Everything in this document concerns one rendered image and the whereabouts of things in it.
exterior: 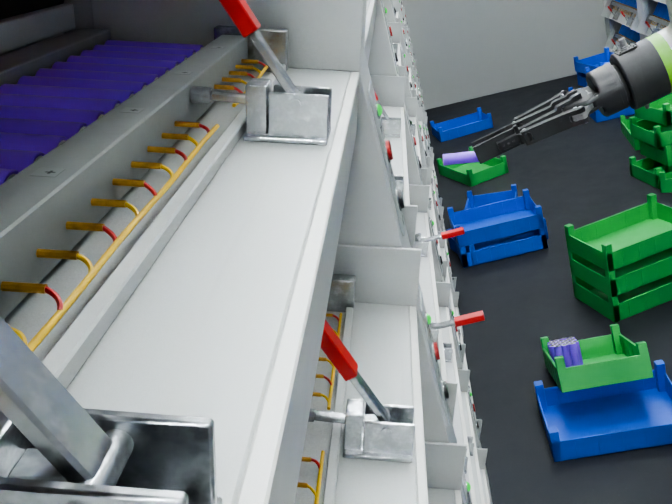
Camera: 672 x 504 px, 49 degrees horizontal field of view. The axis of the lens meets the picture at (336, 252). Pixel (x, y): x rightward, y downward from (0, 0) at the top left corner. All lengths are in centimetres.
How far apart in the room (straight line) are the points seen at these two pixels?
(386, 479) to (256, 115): 21
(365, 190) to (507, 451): 131
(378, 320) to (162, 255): 36
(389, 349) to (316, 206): 28
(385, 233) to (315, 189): 29
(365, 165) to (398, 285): 10
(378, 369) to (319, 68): 22
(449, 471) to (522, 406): 125
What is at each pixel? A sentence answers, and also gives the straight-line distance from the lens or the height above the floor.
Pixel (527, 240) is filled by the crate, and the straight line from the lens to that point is 267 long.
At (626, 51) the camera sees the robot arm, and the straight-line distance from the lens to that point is 122.
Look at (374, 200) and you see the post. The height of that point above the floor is 97.
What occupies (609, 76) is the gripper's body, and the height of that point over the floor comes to 87.
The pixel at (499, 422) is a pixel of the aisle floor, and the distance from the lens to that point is 191.
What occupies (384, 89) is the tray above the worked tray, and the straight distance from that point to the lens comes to 126.
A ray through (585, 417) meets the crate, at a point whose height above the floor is 0.
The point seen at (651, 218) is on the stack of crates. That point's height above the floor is 17.
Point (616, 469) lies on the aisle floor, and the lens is 175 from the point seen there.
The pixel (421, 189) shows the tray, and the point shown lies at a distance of 131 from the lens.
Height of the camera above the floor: 116
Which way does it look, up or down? 22 degrees down
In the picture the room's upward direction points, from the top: 16 degrees counter-clockwise
